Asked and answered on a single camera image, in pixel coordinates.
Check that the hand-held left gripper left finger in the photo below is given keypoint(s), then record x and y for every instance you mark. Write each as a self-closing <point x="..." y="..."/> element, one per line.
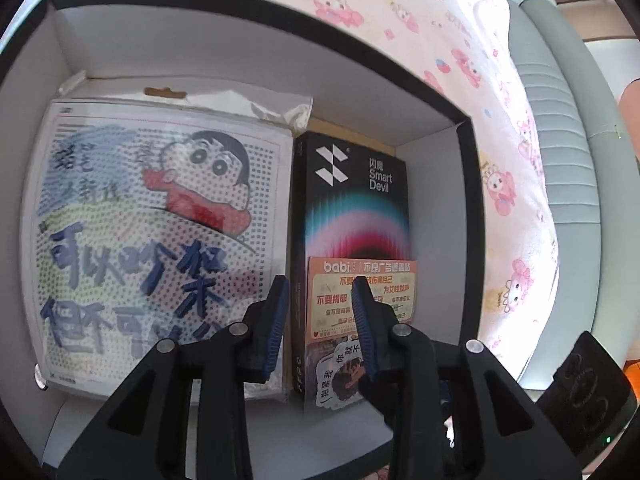
<point x="277" y="325"/>

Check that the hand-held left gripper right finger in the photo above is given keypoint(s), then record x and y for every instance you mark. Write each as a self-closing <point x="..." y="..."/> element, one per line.
<point x="364" y="330"/>

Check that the orange sticker card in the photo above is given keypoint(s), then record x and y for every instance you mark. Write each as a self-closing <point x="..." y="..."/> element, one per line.
<point x="330" y="300"/>

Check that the white cartoon figure sticker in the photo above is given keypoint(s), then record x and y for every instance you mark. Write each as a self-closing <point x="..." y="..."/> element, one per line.
<point x="340" y="380"/>

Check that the black screen protector box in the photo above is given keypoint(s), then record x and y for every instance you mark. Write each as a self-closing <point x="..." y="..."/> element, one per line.
<point x="350" y="200"/>

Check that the cartoon bead board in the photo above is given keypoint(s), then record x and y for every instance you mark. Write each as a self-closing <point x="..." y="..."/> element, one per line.
<point x="125" y="200"/>

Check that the black storage box container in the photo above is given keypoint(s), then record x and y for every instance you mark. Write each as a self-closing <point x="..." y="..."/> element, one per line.
<point x="200" y="50"/>

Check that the pink cartoon printed blanket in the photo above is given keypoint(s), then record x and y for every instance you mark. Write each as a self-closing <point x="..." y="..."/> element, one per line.
<point x="450" y="35"/>

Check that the grey-green padded bed frame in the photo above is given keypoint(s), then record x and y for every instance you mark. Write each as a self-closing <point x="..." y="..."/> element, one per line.
<point x="565" y="160"/>

